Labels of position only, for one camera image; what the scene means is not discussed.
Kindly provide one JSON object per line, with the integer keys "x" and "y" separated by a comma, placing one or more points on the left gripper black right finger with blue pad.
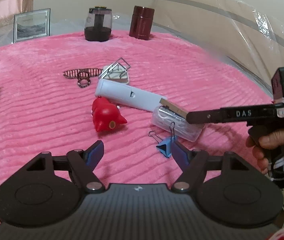
{"x": 194, "y": 165}

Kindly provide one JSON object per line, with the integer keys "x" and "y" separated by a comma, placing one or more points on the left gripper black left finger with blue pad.
{"x": 80, "y": 165}

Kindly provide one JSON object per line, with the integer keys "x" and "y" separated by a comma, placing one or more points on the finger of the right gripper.
{"x": 204, "y": 117}

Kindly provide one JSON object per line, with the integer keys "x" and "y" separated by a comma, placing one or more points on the blue binder clip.
{"x": 164, "y": 145}

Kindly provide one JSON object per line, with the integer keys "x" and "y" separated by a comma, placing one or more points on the clear plastic floss box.
{"x": 168, "y": 116}

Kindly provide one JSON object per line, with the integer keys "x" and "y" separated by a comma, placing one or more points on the leopard print hair claw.
{"x": 82, "y": 75}

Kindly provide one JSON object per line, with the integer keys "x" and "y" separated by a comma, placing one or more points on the person's right hand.
{"x": 268, "y": 142}

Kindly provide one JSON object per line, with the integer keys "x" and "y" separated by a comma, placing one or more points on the red toy figure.
{"x": 106, "y": 115}

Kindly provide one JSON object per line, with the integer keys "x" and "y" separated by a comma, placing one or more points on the clear plastic sheet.
{"x": 248, "y": 37}

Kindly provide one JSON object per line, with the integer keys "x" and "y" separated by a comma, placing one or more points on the maroon cylindrical flask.
{"x": 141, "y": 22}

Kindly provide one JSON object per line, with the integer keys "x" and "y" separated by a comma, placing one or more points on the glass teapot dark base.
{"x": 98, "y": 25}

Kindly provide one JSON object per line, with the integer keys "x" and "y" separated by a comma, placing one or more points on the silver framed picture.
{"x": 30, "y": 25}

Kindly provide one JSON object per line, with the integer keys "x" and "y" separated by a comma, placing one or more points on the white dish wire rack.
{"x": 116, "y": 71}

